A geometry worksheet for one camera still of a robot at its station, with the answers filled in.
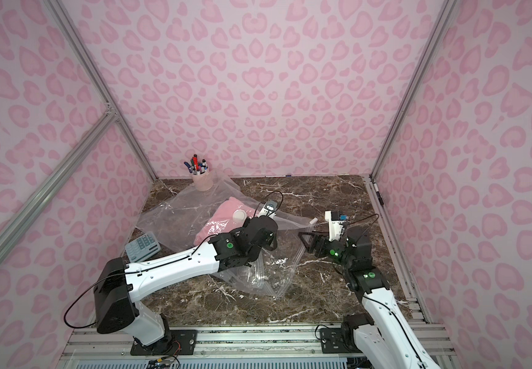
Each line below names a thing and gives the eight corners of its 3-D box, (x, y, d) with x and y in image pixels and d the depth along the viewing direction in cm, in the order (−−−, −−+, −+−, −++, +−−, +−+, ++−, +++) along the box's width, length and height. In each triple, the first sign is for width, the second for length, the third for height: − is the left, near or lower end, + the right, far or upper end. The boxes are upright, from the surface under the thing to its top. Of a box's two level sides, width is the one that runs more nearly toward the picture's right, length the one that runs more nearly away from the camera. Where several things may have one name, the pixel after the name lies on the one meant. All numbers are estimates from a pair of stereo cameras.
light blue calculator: (134, 266, 92) (130, 263, 90) (128, 249, 97) (124, 245, 95) (162, 250, 96) (159, 247, 94) (155, 235, 101) (152, 231, 99)
